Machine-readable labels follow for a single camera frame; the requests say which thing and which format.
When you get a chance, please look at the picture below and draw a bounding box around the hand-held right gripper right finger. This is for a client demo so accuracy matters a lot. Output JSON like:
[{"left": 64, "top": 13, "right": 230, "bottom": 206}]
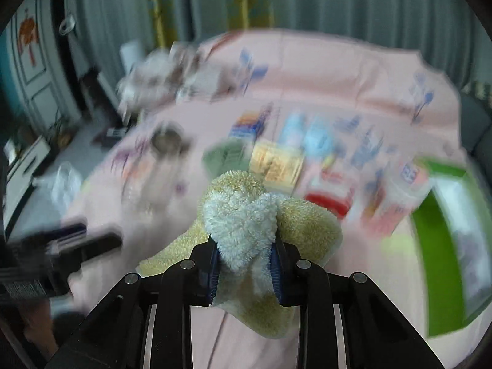
[{"left": 269, "top": 236, "right": 446, "bottom": 369}]

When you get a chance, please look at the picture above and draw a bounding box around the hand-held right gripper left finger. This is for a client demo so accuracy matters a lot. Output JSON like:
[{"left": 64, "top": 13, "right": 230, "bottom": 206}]
[{"left": 46, "top": 239, "right": 222, "bottom": 369}]

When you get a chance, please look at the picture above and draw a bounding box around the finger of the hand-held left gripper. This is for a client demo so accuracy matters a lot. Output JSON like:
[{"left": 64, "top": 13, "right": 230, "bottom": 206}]
[
  {"left": 79, "top": 233, "right": 124, "bottom": 264},
  {"left": 45, "top": 222, "right": 88, "bottom": 241}
]

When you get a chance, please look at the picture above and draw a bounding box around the yellow white fluffy cloth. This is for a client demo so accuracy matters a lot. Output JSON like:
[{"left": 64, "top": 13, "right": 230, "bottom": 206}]
[{"left": 138, "top": 169, "right": 343, "bottom": 339}]

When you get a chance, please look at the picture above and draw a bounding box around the green cloth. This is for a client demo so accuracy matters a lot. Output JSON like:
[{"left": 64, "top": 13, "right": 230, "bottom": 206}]
[{"left": 203, "top": 141, "right": 251, "bottom": 178}]

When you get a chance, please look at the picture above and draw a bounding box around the person's left forearm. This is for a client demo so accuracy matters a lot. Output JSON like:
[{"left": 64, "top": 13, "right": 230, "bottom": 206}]
[{"left": 21, "top": 304, "right": 60, "bottom": 360}]

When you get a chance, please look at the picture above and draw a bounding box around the clear plastic bag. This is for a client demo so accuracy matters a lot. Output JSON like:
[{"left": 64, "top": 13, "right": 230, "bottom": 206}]
[{"left": 34, "top": 161, "right": 84, "bottom": 209}]

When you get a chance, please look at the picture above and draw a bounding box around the red white packet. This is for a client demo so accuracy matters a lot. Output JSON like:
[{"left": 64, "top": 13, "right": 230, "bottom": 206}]
[{"left": 307, "top": 168, "right": 359, "bottom": 216}]

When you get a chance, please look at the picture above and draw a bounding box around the yellow printed packet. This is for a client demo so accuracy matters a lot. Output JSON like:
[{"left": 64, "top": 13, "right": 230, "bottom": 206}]
[{"left": 249, "top": 141, "right": 305, "bottom": 193}]

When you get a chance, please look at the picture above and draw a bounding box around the clear glass jar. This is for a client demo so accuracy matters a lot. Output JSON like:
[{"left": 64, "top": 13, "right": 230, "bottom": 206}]
[{"left": 123, "top": 120, "right": 193, "bottom": 216}]

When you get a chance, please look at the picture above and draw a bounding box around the white red container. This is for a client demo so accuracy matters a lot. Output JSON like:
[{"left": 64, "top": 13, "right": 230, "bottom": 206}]
[{"left": 364, "top": 161, "right": 432, "bottom": 232}]

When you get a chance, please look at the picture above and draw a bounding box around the light blue packet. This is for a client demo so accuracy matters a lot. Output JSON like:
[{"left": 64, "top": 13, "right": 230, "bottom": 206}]
[
  {"left": 280, "top": 114, "right": 309, "bottom": 147},
  {"left": 307, "top": 118, "right": 336, "bottom": 155}
]

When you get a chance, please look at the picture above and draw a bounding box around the green box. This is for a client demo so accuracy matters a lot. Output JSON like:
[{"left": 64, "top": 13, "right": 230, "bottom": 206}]
[{"left": 411, "top": 157, "right": 482, "bottom": 339}]

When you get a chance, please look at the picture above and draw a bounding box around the orange blue packet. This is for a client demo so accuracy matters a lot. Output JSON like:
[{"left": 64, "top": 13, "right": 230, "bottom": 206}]
[{"left": 230, "top": 111, "right": 270, "bottom": 140}]

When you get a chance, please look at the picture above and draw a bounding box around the white door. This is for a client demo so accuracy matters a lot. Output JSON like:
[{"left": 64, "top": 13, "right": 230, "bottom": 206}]
[{"left": 0, "top": 0, "right": 79, "bottom": 133}]

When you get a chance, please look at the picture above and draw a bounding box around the crumpled grey beige cloth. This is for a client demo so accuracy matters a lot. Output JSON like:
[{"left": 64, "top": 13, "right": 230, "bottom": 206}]
[{"left": 116, "top": 42, "right": 232, "bottom": 113}]

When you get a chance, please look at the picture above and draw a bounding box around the pink printed tablecloth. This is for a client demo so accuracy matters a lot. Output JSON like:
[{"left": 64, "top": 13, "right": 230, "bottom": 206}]
[{"left": 59, "top": 29, "right": 473, "bottom": 369}]

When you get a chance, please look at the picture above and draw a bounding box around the grey sofa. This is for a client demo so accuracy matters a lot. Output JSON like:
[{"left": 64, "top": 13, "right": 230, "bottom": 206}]
[{"left": 459, "top": 81, "right": 492, "bottom": 152}]

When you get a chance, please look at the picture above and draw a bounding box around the grey curtain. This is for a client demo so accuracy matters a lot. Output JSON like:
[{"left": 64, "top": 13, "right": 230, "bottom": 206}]
[{"left": 63, "top": 0, "right": 485, "bottom": 97}]

